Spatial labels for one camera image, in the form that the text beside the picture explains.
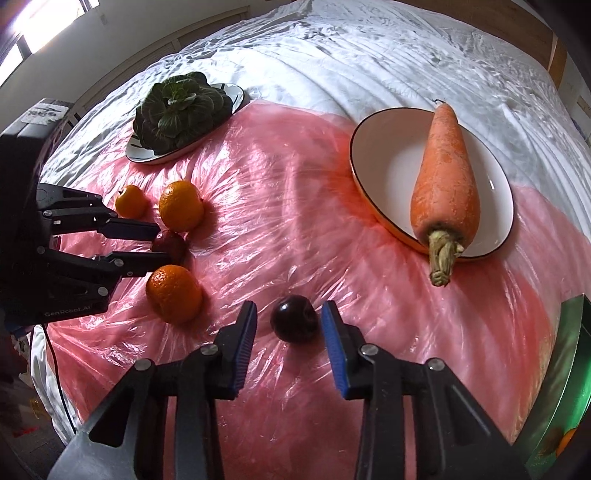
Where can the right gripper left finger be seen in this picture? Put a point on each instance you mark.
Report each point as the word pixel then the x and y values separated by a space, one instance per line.
pixel 124 437

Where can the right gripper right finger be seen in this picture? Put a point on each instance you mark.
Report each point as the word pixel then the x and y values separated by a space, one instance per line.
pixel 408 407

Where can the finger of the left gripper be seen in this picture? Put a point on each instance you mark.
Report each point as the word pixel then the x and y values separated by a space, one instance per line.
pixel 66 211
pixel 57 269

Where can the small smooth yellow-orange fruit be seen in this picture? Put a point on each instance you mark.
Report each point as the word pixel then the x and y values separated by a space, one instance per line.
pixel 131 202

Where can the large orange mandarin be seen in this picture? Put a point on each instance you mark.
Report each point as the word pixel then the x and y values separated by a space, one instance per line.
pixel 180 206

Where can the dark plum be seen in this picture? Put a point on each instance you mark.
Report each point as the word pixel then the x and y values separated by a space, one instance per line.
pixel 294 320

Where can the white black patterned plate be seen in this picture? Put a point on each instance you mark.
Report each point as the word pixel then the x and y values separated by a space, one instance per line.
pixel 135 153

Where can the dark green leafy vegetable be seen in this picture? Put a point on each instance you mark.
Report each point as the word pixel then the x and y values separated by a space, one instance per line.
pixel 179 111

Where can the green rectangular tray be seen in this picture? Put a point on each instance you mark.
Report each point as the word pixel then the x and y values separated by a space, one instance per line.
pixel 564 395

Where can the pink plastic sheet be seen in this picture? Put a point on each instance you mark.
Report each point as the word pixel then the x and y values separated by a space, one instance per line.
pixel 282 216

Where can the window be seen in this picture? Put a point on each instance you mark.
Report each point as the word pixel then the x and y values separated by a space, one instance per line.
pixel 27 26

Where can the large orange carrot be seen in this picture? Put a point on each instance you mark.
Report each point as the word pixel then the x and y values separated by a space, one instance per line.
pixel 445 210

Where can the white bowl orange rim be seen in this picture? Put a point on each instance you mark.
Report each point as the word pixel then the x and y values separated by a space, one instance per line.
pixel 385 154

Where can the white bed sheet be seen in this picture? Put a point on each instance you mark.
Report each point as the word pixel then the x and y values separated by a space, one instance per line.
pixel 349 59

